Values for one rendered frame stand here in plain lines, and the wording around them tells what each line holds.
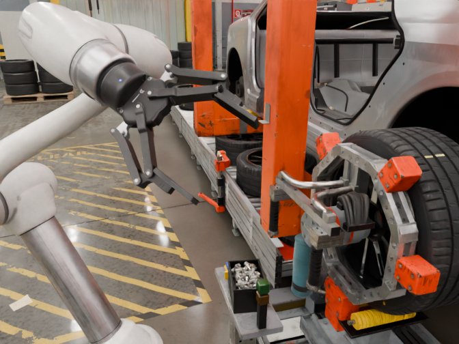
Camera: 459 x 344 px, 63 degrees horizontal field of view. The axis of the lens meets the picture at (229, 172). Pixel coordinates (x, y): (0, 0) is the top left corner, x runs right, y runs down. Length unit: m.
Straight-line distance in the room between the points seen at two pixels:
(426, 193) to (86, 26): 0.98
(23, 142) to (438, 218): 1.07
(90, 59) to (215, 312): 1.85
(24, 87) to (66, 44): 8.68
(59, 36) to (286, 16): 1.15
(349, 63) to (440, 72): 2.57
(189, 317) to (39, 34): 1.83
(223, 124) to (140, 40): 2.97
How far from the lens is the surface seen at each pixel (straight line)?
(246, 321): 1.56
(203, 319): 2.24
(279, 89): 1.66
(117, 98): 0.57
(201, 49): 3.52
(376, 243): 1.47
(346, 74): 4.16
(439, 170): 1.28
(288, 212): 1.88
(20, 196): 1.10
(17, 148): 0.86
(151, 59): 0.75
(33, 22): 0.68
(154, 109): 0.56
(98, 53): 0.60
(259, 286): 1.39
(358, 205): 1.16
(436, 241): 1.22
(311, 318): 2.05
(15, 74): 9.28
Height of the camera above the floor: 1.51
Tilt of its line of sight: 21 degrees down
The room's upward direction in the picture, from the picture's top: straight up
